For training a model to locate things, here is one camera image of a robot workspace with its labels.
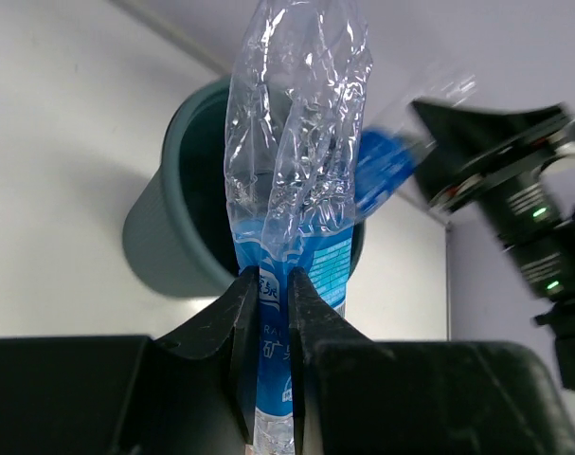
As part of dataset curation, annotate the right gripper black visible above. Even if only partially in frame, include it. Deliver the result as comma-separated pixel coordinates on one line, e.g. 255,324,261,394
411,99,575,299

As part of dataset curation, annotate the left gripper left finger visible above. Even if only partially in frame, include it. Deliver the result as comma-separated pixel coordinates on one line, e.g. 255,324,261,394
157,266,260,444

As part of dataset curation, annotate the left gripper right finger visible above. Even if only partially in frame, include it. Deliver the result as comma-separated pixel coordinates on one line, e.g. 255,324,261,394
288,267,370,454

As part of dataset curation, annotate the clear bottle blue label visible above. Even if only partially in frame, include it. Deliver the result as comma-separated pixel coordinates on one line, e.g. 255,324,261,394
354,64,476,223

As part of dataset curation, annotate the crushed bottle blue label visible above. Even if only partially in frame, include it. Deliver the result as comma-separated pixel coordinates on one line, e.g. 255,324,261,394
224,1,372,454

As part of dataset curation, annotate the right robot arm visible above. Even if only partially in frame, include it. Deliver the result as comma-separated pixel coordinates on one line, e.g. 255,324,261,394
410,98,575,391

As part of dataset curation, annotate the dark green plastic bin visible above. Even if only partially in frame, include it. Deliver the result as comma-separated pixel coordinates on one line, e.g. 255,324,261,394
122,78,367,299

